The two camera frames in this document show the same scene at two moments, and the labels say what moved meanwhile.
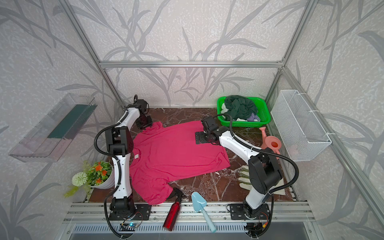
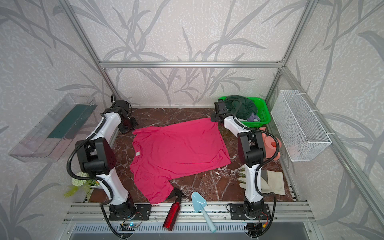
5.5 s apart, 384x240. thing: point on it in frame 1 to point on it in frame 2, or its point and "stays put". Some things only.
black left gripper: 144,122 to 128,124
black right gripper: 201,137 to 217,115
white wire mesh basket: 302,135 stays put
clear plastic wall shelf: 46,142 stays put
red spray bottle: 173,212 stays put
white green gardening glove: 245,182 stays put
